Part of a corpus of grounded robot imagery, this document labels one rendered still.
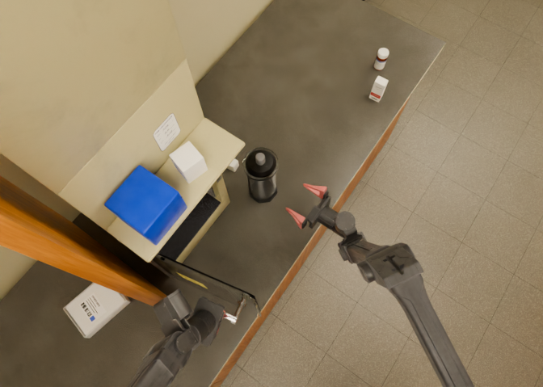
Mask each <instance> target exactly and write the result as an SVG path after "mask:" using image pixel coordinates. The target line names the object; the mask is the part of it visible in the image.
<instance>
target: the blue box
mask: <svg viewBox="0 0 543 387"><path fill-rule="evenodd" d="M104 206H105V207H106V208H108V209H109V210H110V211H111V212H113V213H114V214H115V215H116V216H117V217H118V218H120V219H121V220H122V221H123V222H124V223H125V224H127V225H128V226H130V227H131V228H132V229H134V230H135V231H137V232H138V233H139V234H140V235H142V236H143V237H144V238H146V239H147V240H149V241H150V242H152V243H153V244H154V245H155V246H156V245H157V244H158V243H159V242H160V241H161V240H162V239H163V237H164V236H165V235H166V234H167V232H168V231H169V230H170V228H171V227H172V226H173V225H174V224H175V222H176V221H177V220H178V219H179V218H180V217H181V216H182V214H183V213H184V212H185V210H186V209H187V205H186V203H185V202H184V200H183V198H182V196H181V195H180V194H179V192H178V191H177V190H175V189H174V188H173V187H171V186H170V185H169V184H167V183H165V182H164V181H162V180H161V179H160V178H159V177H157V176H156V175H154V174H153V173H151V172H150V171H148V170H147V169H146V168H144V167H143V166H141V165H139V166H138V167H137V168H136V169H135V170H134V171H133V172H132V174H131V175H130V176H129V177H127V179H126V180H125V181H124V182H123V183H122V184H121V185H120V186H119V188H118V189H117V190H116V191H115V192H114V193H113V194H112V196H111V197H110V198H109V199H108V200H107V201H106V202H105V204H104Z"/></svg>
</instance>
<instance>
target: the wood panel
mask: <svg viewBox="0 0 543 387"><path fill-rule="evenodd" d="M0 246H4V247H6V248H8V249H11V250H14V251H16V252H19V253H20V254H24V255H26V256H28V257H31V258H33V259H36V260H39V261H41V262H43V263H47V264H48V265H51V266H53V267H56V268H59V269H61V270H63V271H67V272H68V273H71V274H73V275H76V276H79V277H81V278H83V279H85V280H89V281H91V282H93V283H96V284H99V285H101V286H104V287H105V288H109V289H111V290H113V291H116V292H119V293H121V294H124V295H125V296H128V297H131V298H133V299H136V300H138V301H141V302H144V303H146V304H148V305H152V306H154V305H155V304H157V303H158V302H159V301H160V300H162V299H164V298H165V297H167V295H165V294H164V293H163V292H161V291H160V290H159V289H157V288H156V287H155V286H153V285H152V284H151V283H150V282H149V281H148V280H146V279H145V278H143V277H142V276H141V275H139V274H138V273H137V272H135V271H134V270H133V269H132V268H131V267H129V266H128V265H127V264H125V263H124V262H123V261H121V260H120V259H118V258H117V257H116V256H115V255H114V254H113V253H111V252H110V251H109V250H107V249H106V248H105V247H103V246H102V245H101V244H99V243H98V242H97V241H96V240H94V239H93V238H92V237H91V236H89V235H88V234H87V233H85V232H84V231H83V230H81V229H80V228H78V227H77V226H76V225H75V224H74V223H73V222H71V221H69V220H68V219H66V218H65V217H63V216H62V215H60V214H59V213H57V212H55V211H54V210H52V209H51V208H50V207H48V206H47V205H45V204H43V203H41V202H40V201H38V200H37V199H36V198H34V197H33V196H31V195H29V194H28V193H26V192H25V191H23V190H22V189H20V188H19V187H17V186H15V185H14V184H13V183H11V182H10V181H8V180H7V179H4V178H3V177H2V176H1V175H0Z"/></svg>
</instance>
